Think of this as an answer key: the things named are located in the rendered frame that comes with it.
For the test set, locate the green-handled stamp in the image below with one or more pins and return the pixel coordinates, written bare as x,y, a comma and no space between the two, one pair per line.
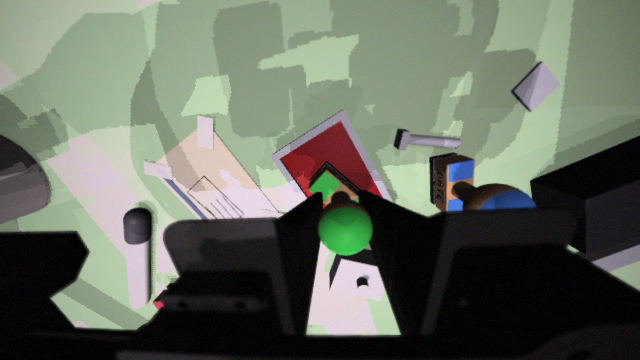
344,225

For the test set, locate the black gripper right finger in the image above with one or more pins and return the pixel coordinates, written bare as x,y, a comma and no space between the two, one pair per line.
414,253

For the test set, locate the red ink pad in grey tray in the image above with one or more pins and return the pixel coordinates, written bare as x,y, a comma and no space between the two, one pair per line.
336,141

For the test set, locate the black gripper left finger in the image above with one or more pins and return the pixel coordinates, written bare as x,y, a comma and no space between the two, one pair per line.
286,247

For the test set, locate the grey mug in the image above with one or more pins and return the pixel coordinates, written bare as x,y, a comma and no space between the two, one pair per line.
24,188

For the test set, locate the pale peach card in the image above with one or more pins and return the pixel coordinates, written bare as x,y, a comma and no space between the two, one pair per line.
203,173

